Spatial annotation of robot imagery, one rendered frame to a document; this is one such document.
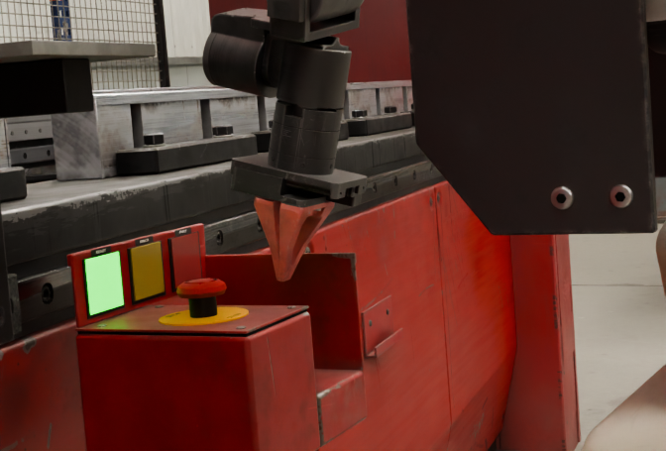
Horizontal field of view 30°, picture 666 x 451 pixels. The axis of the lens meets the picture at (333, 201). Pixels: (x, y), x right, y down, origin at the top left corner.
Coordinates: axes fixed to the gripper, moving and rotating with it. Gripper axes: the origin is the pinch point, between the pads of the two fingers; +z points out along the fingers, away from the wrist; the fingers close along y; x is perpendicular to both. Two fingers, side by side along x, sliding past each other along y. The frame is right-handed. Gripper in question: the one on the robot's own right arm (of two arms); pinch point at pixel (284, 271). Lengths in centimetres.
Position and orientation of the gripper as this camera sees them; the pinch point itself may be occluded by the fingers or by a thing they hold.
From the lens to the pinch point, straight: 107.5
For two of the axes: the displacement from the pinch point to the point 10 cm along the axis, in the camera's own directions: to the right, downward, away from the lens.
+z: -1.5, 9.7, 1.9
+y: -8.9, -2.2, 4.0
